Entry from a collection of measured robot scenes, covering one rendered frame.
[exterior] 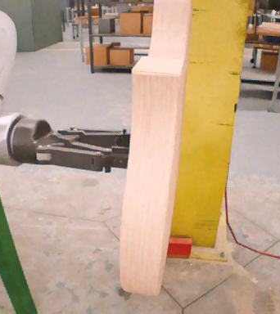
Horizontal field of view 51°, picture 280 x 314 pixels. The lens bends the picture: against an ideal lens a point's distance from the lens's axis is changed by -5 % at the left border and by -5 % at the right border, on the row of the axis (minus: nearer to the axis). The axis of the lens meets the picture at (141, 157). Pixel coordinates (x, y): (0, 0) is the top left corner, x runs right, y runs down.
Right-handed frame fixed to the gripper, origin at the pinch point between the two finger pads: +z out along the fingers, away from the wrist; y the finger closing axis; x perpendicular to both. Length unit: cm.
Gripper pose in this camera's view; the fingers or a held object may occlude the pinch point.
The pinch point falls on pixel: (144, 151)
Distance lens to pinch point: 46.5
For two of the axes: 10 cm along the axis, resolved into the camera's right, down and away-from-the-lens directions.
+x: 0.4, -9.4, -3.3
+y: -1.8, 3.2, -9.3
